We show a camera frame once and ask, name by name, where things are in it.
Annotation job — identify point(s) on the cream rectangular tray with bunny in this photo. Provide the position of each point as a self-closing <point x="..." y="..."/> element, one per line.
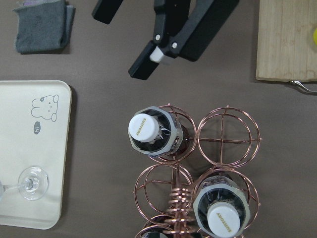
<point x="34" y="123"/>

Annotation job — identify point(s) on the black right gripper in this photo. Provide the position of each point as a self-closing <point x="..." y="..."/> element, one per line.
<point x="190" y="42"/>

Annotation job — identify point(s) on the folded grey cloth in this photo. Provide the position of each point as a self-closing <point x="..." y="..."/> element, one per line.
<point x="43" y="26"/>

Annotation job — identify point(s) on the clear wine glass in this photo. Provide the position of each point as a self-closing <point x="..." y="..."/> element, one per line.
<point x="32" y="184"/>

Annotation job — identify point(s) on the copper wire bottle basket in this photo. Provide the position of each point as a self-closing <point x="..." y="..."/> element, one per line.
<point x="224" y="140"/>

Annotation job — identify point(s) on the half lemon slice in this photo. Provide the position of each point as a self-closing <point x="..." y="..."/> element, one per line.
<point x="313" y="39"/>

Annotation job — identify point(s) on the tea bottle white cap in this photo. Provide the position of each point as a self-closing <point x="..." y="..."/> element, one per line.
<point x="156" y="132"/>

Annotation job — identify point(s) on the bamboo cutting board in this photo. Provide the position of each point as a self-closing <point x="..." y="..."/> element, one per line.
<point x="284" y="53"/>

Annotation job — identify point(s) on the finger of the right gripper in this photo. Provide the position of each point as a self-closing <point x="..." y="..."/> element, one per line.
<point x="105" y="10"/>

